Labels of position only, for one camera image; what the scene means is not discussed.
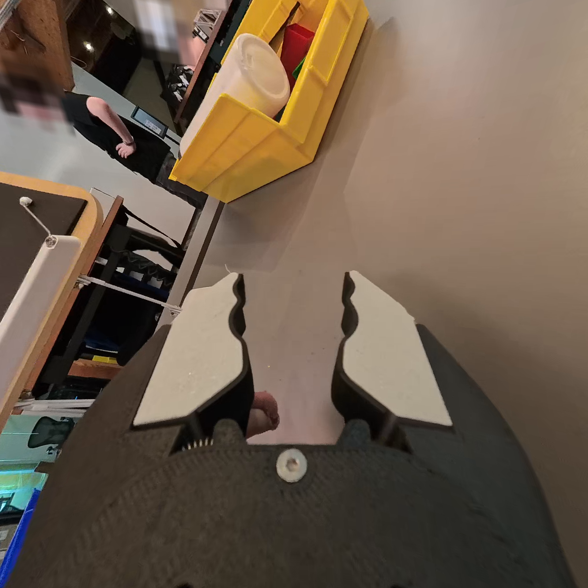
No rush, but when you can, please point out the dark wooden desk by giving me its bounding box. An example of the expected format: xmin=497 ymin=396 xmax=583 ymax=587
xmin=170 ymin=0 xmax=241 ymax=129

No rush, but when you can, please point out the red block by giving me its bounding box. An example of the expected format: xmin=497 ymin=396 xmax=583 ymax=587
xmin=281 ymin=23 xmax=318 ymax=88

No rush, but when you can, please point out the white roll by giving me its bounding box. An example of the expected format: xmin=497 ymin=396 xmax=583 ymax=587
xmin=179 ymin=33 xmax=293 ymax=157

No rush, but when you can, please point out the dark wooden shelf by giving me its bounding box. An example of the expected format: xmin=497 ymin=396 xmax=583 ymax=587
xmin=23 ymin=189 xmax=207 ymax=405

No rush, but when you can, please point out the person's left hand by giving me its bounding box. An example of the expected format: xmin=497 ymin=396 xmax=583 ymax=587
xmin=248 ymin=391 xmax=281 ymax=434

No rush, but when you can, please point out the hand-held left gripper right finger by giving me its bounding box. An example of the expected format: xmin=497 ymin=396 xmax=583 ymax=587
xmin=331 ymin=270 xmax=454 ymax=431

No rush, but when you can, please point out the large blue bin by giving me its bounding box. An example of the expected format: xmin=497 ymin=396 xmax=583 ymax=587
xmin=0 ymin=487 xmax=42 ymax=588

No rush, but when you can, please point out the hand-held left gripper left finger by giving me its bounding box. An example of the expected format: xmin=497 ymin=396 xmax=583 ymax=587
xmin=134 ymin=272 xmax=253 ymax=431

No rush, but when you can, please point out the yellow bin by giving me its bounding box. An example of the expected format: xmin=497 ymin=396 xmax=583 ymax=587
xmin=169 ymin=0 xmax=370 ymax=205

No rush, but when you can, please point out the small dark sign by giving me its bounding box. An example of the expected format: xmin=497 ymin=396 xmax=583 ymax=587
xmin=132 ymin=106 xmax=169 ymax=138

